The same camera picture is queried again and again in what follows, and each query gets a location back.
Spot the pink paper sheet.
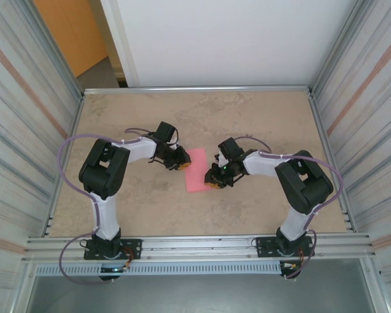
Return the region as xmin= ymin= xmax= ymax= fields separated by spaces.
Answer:
xmin=184 ymin=148 xmax=212 ymax=193

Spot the small black controller module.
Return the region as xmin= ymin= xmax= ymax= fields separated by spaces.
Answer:
xmin=97 ymin=264 xmax=133 ymax=282
xmin=279 ymin=260 xmax=303 ymax=280

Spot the orange wooden door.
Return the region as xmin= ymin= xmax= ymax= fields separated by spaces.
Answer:
xmin=32 ymin=0 xmax=110 ymax=78

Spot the corrugated metal side panel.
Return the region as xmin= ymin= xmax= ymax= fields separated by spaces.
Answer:
xmin=0 ymin=0 xmax=84 ymax=291
xmin=312 ymin=0 xmax=391 ymax=278

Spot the aluminium frame bar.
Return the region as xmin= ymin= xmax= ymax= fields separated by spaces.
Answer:
xmin=83 ymin=85 xmax=313 ymax=96

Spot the aluminium mounting rail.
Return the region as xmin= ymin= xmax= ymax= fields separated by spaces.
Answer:
xmin=24 ymin=231 xmax=377 ymax=261

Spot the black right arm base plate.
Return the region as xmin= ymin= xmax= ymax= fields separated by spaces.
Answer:
xmin=255 ymin=235 xmax=315 ymax=258

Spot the grey slotted cable duct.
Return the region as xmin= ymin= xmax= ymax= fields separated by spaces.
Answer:
xmin=34 ymin=261 xmax=283 ymax=276

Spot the aluminium table side rail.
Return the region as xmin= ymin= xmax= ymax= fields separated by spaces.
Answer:
xmin=45 ymin=94 xmax=85 ymax=236
xmin=308 ymin=91 xmax=356 ymax=233

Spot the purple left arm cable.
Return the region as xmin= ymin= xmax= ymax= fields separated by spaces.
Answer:
xmin=57 ymin=127 xmax=151 ymax=286

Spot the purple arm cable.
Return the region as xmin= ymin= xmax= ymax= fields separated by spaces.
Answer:
xmin=57 ymin=127 xmax=151 ymax=286
xmin=236 ymin=136 xmax=345 ymax=281

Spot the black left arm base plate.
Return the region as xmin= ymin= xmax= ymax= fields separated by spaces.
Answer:
xmin=83 ymin=239 xmax=143 ymax=261

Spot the white door frame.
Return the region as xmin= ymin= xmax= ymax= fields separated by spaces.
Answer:
xmin=99 ymin=0 xmax=141 ymax=88

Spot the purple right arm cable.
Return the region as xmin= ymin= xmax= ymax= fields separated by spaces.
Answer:
xmin=236 ymin=136 xmax=345 ymax=281

